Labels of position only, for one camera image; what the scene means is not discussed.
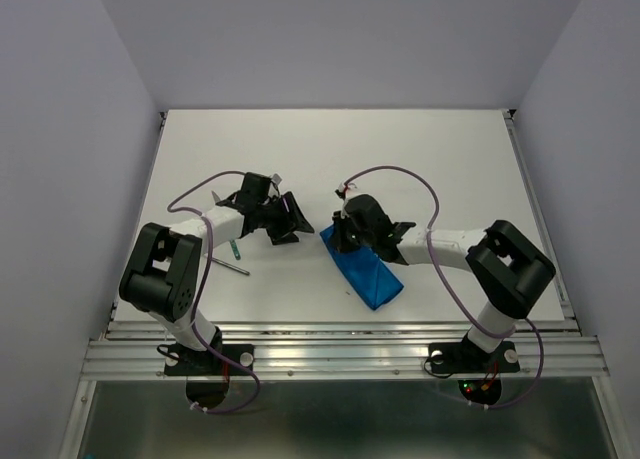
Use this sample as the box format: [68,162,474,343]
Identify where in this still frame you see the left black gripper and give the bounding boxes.
[257,191,314,245]

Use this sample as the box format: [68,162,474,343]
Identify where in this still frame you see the blue cloth napkin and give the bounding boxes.
[319,226,404,311]

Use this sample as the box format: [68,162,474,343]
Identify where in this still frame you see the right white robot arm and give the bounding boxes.
[321,194,556,369]

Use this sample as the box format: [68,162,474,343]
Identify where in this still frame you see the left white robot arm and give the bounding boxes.
[118,172,314,373]

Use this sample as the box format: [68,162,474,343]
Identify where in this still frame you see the silver metal fork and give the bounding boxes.
[208,257,251,276]

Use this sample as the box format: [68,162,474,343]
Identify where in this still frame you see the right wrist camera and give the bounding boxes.
[336,182,360,218]

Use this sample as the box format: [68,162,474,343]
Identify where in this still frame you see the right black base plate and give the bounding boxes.
[424,341,520,376]

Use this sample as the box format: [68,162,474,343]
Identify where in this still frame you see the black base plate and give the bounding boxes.
[156,343,248,377]
[424,341,520,376]

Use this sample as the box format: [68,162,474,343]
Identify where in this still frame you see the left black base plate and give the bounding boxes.
[156,343,248,377]

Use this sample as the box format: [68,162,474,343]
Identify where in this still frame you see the aluminium rail frame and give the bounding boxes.
[59,109,621,459]

